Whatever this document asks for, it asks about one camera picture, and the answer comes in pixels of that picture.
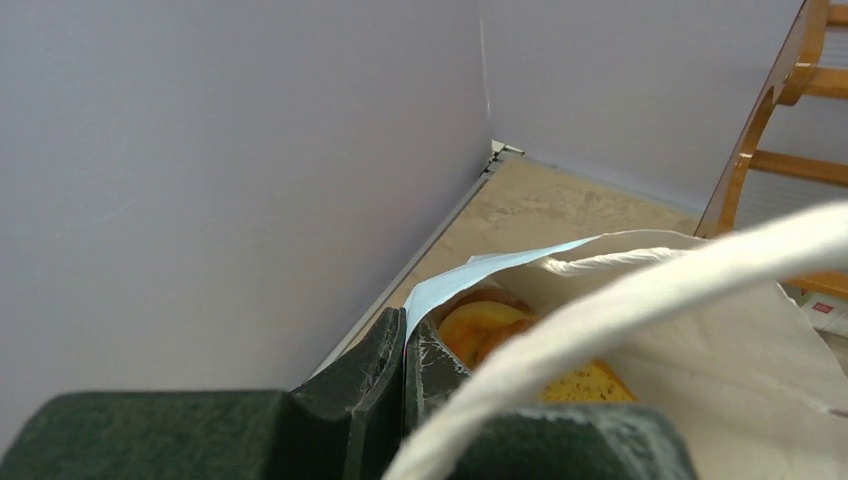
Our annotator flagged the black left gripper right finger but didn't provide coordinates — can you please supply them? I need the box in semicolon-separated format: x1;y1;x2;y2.
404;320;697;479

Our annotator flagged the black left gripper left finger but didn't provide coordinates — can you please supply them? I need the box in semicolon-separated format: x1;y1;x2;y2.
1;308;406;479

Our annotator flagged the light blue paper bag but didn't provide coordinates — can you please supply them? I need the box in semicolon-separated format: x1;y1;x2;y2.
384;201;847;479

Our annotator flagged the orange fake bread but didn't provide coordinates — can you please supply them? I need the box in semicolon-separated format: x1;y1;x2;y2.
430;286;537;370

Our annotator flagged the white red small box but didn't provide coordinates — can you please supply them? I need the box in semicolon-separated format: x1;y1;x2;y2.
799;290;847;338

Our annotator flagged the orange wooden shelf rack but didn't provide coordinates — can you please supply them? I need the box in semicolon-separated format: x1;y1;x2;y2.
693;0;848;299

